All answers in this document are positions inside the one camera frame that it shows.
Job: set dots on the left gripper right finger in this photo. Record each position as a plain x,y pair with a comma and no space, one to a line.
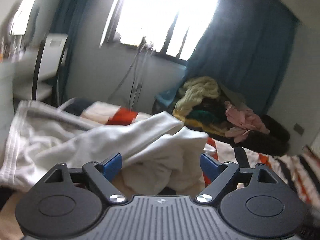
249,202

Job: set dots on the white chair dark frame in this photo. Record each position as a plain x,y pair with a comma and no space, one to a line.
36,73

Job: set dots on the oval vanity mirror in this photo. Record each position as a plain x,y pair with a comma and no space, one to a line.
18,24

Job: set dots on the white zip-up jacket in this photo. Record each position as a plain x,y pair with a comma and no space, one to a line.
157,151

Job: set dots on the black garment on bed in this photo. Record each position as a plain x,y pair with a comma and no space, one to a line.
276,143

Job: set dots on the teal window curtain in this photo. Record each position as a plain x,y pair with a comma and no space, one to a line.
246,47

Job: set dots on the pink crumpled garment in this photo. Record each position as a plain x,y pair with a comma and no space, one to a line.
243,120

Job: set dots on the window with dark frame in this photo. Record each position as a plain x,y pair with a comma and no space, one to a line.
173,28

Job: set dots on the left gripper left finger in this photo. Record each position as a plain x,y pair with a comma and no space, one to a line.
70,202

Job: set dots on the pale yellow knitted garment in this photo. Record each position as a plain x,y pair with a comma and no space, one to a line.
194,91

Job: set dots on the garment steamer stand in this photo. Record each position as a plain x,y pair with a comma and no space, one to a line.
138,66

